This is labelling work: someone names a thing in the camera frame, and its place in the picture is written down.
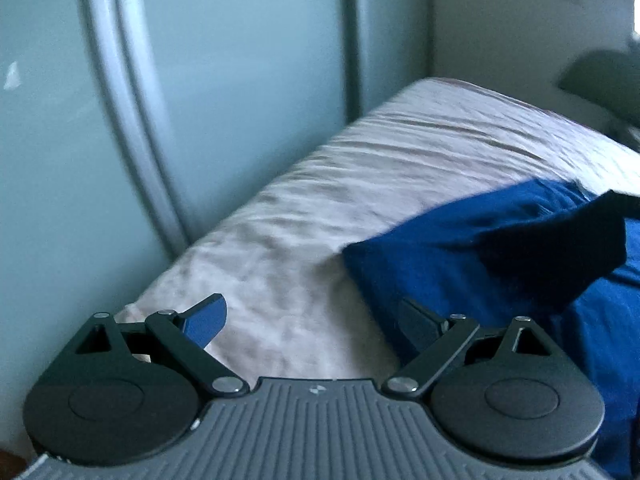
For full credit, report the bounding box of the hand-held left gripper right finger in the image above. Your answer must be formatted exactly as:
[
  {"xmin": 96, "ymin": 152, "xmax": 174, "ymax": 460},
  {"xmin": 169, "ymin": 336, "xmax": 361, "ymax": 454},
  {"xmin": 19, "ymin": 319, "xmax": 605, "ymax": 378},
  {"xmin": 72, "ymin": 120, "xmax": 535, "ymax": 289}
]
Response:
[{"xmin": 383, "ymin": 298, "xmax": 552, "ymax": 401}]

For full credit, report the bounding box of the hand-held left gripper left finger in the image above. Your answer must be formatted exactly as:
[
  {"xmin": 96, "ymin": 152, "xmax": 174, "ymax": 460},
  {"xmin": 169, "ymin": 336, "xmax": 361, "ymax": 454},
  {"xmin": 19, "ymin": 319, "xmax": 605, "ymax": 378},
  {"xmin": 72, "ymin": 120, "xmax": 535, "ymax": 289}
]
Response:
[{"xmin": 74, "ymin": 293, "xmax": 250, "ymax": 400}]

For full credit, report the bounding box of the blue garment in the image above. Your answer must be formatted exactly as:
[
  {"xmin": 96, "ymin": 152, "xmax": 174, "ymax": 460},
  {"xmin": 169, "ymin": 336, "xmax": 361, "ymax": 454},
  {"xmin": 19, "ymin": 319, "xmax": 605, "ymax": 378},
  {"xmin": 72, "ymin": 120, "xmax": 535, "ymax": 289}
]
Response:
[{"xmin": 342, "ymin": 178, "xmax": 640, "ymax": 479}]

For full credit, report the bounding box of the bed with pink sheet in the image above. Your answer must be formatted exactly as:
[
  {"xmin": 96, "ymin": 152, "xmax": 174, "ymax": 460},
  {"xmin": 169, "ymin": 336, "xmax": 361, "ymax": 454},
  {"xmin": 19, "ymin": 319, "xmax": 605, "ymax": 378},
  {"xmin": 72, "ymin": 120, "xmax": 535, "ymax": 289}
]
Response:
[{"xmin": 17, "ymin": 77, "xmax": 640, "ymax": 461}]

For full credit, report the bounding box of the dark grey headboard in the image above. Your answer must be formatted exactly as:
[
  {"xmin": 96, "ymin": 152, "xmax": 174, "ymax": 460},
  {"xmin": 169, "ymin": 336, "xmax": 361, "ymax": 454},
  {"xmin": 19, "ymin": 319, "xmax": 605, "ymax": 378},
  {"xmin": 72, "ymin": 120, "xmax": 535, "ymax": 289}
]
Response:
[{"xmin": 557, "ymin": 50, "xmax": 640, "ymax": 153}]

